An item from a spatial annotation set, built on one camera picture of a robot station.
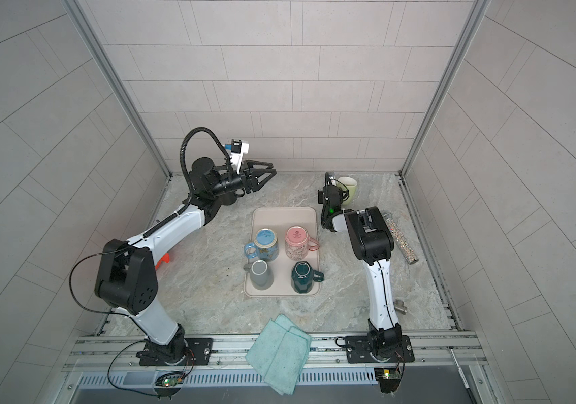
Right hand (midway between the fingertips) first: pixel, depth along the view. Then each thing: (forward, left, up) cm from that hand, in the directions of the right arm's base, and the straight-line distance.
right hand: (330, 180), depth 108 cm
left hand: (-21, +21, +28) cm, 40 cm away
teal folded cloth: (-62, +23, -4) cm, 66 cm away
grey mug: (-42, +28, +2) cm, 51 cm away
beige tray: (-14, +22, -6) cm, 27 cm away
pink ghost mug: (-33, +16, +5) cm, 37 cm away
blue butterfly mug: (-33, +27, +4) cm, 43 cm away
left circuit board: (-67, +51, -1) cm, 84 cm away
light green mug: (-6, -6, +3) cm, 9 cm away
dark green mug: (-44, +15, +4) cm, 47 cm away
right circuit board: (-69, -7, -8) cm, 70 cm away
